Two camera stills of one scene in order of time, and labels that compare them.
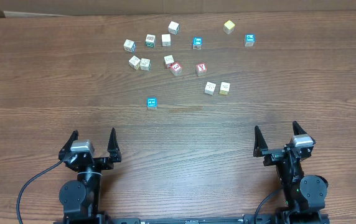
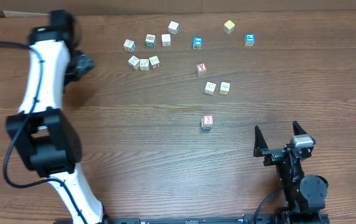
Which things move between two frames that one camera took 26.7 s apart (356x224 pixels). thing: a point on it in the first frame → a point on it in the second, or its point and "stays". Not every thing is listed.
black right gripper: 282,154 stays
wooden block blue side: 129,45 stays
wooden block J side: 173,28 stays
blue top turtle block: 249,39 stays
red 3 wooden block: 176,69 → 208,119
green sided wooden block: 150,40 stays
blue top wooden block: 152,102 → 205,127
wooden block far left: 135,62 stays
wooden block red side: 168,60 → 155,62
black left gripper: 90,162 → 83,63
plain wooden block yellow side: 210,88 stays
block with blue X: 224,88 stays
